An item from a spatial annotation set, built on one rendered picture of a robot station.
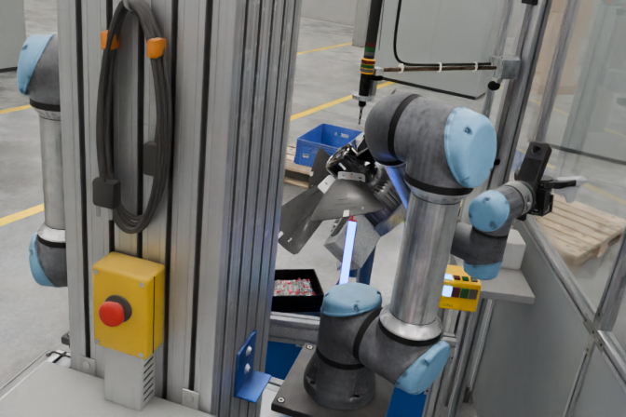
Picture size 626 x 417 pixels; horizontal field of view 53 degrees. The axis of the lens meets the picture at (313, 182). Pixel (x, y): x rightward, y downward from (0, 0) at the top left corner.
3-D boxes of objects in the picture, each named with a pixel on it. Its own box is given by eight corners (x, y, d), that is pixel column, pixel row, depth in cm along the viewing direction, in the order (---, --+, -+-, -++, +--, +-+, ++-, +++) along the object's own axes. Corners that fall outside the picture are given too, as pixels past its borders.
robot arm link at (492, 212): (460, 227, 128) (469, 189, 125) (486, 215, 136) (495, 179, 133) (495, 242, 123) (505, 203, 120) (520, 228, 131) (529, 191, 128)
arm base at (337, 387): (365, 419, 123) (373, 378, 120) (293, 396, 127) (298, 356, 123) (380, 373, 137) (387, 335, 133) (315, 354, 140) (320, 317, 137)
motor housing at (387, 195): (366, 217, 234) (343, 194, 231) (414, 179, 227) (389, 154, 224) (369, 245, 212) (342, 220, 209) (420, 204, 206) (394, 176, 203)
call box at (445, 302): (468, 298, 185) (475, 266, 181) (474, 316, 175) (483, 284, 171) (415, 291, 185) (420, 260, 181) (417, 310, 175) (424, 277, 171)
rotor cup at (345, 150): (347, 186, 225) (322, 161, 222) (377, 160, 221) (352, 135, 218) (347, 202, 211) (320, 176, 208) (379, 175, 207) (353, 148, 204)
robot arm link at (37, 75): (101, 299, 134) (96, 44, 113) (26, 298, 131) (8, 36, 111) (109, 271, 144) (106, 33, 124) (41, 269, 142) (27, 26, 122)
